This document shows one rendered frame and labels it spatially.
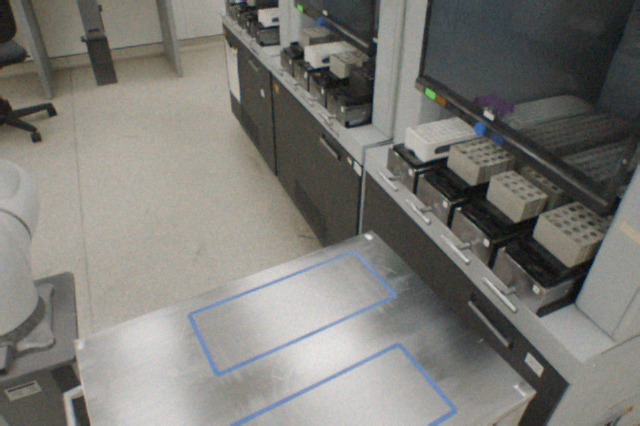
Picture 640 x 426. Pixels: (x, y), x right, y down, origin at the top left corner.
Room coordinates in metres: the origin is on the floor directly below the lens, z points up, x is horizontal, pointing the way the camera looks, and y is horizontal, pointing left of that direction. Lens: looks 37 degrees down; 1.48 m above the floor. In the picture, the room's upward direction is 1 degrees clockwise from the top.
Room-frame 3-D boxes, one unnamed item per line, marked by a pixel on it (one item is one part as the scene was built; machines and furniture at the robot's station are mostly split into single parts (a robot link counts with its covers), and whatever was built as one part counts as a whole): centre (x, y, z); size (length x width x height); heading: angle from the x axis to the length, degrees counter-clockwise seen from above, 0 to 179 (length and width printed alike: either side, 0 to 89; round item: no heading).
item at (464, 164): (1.02, -0.34, 0.85); 0.12 x 0.02 x 0.06; 26
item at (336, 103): (1.62, -0.31, 0.78); 0.73 x 0.14 x 0.09; 115
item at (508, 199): (0.88, -0.40, 0.85); 0.12 x 0.02 x 0.06; 24
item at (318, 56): (1.84, -0.06, 0.83); 0.30 x 0.10 x 0.06; 115
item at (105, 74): (0.69, 0.33, 1.22); 0.03 x 0.01 x 0.07; 115
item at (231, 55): (2.70, 0.56, 0.43); 0.27 x 0.02 x 0.36; 25
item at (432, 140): (1.20, -0.36, 0.83); 0.30 x 0.10 x 0.06; 115
